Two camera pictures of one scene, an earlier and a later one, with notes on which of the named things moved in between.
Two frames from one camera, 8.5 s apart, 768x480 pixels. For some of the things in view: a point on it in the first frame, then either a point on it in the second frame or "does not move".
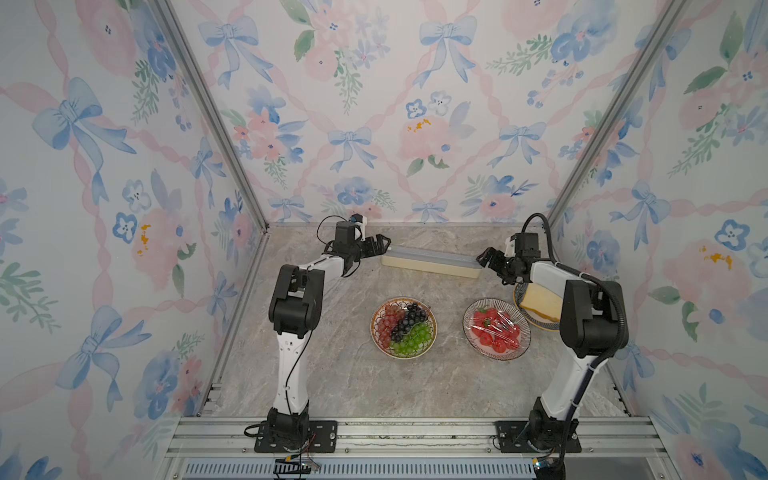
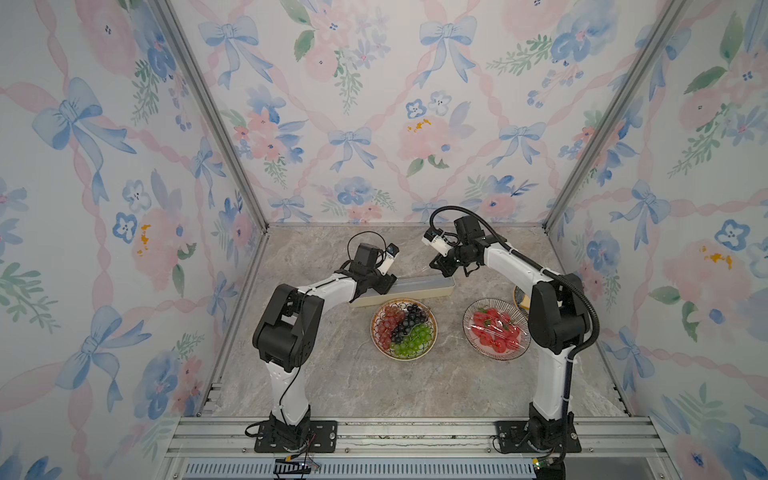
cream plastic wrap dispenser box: (444, 262) to (411, 288)
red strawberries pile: (496, 328) does not move
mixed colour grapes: (406, 332) does not move
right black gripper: (498, 256) to (442, 263)
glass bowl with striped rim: (496, 329) does not move
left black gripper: (380, 248) to (386, 284)
